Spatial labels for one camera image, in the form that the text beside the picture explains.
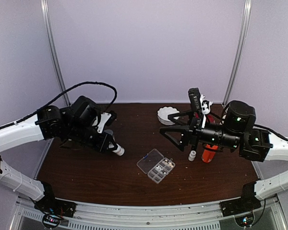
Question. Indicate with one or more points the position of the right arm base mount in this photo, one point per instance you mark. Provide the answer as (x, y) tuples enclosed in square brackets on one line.
[(238, 206)]

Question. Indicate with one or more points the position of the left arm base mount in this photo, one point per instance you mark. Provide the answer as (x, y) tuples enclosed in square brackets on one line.
[(57, 207)]

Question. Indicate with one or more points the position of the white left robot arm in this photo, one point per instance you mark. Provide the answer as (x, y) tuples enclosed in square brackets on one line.
[(83, 122)]

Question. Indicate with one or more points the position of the right aluminium frame post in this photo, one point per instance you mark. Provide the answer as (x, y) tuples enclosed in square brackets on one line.
[(244, 27)]

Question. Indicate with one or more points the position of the red floral plate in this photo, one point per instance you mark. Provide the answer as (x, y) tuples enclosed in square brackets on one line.
[(210, 118)]

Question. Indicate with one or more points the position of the clear plastic pill organizer box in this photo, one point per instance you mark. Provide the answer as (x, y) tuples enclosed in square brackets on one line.
[(156, 166)]

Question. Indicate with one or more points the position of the aluminium front rail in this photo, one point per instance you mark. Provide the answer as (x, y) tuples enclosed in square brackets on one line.
[(201, 216)]

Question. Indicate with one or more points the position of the small white pill bottle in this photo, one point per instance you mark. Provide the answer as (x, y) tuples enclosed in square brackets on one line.
[(192, 155)]

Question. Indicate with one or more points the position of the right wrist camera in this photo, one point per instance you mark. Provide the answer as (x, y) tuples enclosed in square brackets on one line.
[(198, 102)]

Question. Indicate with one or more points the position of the orange cylindrical bottle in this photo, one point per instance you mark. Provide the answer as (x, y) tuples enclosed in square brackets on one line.
[(209, 152)]

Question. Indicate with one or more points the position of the left aluminium frame post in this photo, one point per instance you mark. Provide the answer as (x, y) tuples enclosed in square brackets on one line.
[(51, 43)]

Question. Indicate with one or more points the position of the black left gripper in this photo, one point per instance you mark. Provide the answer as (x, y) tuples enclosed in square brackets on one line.
[(104, 143)]

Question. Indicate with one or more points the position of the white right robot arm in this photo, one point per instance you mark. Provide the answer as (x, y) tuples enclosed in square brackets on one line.
[(238, 131)]

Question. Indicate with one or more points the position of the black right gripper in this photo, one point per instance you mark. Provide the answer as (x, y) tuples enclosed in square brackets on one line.
[(192, 133)]

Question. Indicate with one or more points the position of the white orange vitamin bottle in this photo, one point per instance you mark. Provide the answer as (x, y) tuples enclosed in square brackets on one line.
[(110, 132)]

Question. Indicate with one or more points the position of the small white capped bottle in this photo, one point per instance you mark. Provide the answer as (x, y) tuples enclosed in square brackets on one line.
[(119, 150)]

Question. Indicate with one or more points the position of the aluminium frame post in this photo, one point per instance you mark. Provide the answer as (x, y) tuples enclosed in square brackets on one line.
[(51, 43), (244, 27)]

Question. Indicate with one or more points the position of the white scalloped bowl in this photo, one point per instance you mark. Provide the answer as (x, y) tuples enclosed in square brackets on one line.
[(164, 112)]

